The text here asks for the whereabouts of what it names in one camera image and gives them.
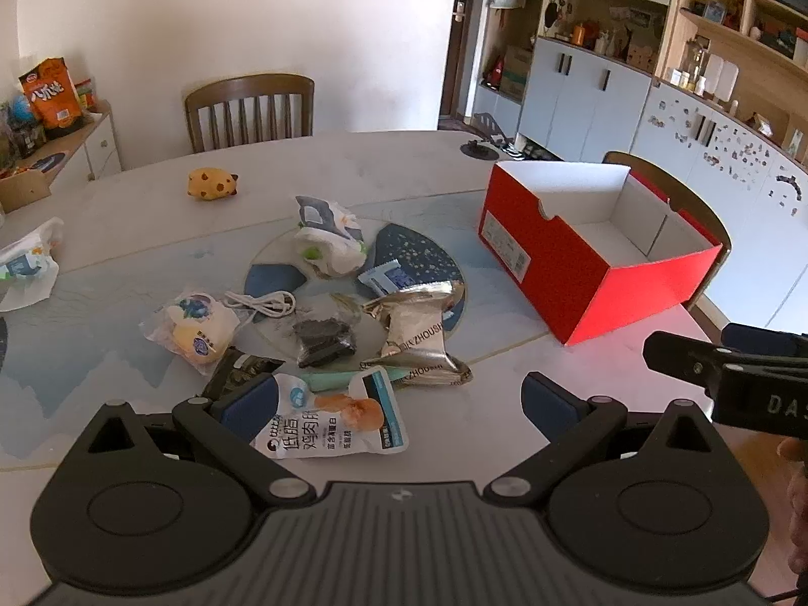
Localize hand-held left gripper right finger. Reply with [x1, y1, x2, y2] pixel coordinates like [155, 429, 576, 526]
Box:
[483, 371, 736, 509]

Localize wooden tray box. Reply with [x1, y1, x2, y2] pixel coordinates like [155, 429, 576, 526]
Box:
[0, 167, 53, 213]

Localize yellow spotted plush toy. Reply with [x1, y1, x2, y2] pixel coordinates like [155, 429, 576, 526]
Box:
[187, 168, 241, 201]

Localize wooden slatted chair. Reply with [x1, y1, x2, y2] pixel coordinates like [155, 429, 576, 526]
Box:
[184, 74, 316, 154]
[602, 150, 733, 312]

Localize blue round mat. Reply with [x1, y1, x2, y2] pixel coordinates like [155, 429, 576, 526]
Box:
[25, 149, 70, 173]

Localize orange snack bag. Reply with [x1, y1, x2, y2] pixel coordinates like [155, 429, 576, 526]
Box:
[18, 57, 83, 134]

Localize blueberry bread packet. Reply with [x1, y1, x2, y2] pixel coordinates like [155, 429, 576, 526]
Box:
[140, 290, 241, 377]

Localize dark metal phone stand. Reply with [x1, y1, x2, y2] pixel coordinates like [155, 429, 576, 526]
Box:
[460, 112, 513, 159]

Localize white chicken snack packet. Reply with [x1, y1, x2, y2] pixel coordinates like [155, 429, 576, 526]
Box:
[251, 366, 410, 459]

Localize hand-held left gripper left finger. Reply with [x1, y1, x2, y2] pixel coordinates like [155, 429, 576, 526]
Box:
[60, 374, 317, 509]

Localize mint green stick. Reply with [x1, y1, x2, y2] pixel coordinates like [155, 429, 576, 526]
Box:
[303, 368, 411, 390]

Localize white cabinet with stickers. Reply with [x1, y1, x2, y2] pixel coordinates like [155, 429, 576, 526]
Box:
[631, 81, 808, 330]

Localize blue white sachet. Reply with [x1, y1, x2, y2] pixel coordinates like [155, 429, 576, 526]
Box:
[357, 259, 418, 295]

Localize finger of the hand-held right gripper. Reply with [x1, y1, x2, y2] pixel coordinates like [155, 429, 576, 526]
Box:
[720, 322, 808, 358]
[644, 330, 724, 392]

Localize silver foil snack packet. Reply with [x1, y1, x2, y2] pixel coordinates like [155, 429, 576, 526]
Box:
[360, 353, 474, 388]

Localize white rounded panels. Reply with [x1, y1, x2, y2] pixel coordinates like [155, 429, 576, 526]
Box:
[703, 53, 740, 100]

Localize red cardboard box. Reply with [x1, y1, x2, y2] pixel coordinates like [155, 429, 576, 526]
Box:
[476, 161, 725, 346]

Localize gold foil snack packet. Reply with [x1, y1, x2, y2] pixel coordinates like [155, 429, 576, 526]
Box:
[363, 281, 469, 364]

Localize person's right hand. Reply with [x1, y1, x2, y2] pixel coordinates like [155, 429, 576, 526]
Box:
[779, 435, 808, 582]

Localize clear packet of dark brownies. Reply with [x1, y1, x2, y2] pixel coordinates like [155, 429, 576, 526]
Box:
[291, 317, 358, 369]

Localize black snack packet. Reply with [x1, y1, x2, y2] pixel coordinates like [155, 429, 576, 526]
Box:
[202, 347, 285, 401]

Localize brown cardboard box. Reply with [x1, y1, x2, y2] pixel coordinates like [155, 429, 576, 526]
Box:
[501, 45, 535, 99]

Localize white cable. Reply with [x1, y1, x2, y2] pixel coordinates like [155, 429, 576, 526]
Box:
[224, 289, 297, 318]

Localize dark wooden door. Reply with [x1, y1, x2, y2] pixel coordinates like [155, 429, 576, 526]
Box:
[438, 0, 482, 122]

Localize white sideboard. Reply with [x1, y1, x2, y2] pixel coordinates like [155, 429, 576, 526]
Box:
[0, 99, 123, 216]

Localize white plastic bag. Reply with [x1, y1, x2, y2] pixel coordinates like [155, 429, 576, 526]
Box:
[0, 217, 65, 312]

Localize round blue patterned turntable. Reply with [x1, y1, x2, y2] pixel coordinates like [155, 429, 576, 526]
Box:
[245, 221, 469, 386]

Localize white double-door cabinet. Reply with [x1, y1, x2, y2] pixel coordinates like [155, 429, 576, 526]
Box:
[518, 36, 652, 163]

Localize white grey packet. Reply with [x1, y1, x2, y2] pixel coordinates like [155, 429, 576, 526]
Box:
[293, 195, 368, 279]

